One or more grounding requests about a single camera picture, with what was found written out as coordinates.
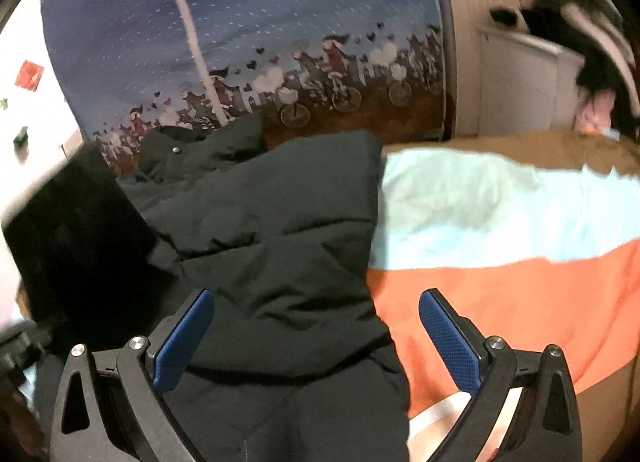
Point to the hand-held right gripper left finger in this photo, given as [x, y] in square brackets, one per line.
[182, 337]

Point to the pile of dark clothes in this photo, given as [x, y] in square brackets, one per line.
[595, 66]

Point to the black puffer jacket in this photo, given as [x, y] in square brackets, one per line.
[280, 222]

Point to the blue printed curtain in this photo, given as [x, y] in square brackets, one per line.
[275, 16]

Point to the pink cloth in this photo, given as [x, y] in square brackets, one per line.
[595, 114]

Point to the green wall hook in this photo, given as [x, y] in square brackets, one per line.
[21, 135]

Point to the black sock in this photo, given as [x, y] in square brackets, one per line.
[505, 16]

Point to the white cabinet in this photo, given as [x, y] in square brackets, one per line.
[520, 86]

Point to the dark bulky object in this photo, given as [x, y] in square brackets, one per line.
[75, 237]

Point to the red wall sticker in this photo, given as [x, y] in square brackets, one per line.
[29, 75]

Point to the striped colourful blanket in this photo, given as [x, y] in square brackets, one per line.
[500, 302]

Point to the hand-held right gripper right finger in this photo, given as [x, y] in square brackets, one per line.
[447, 337]

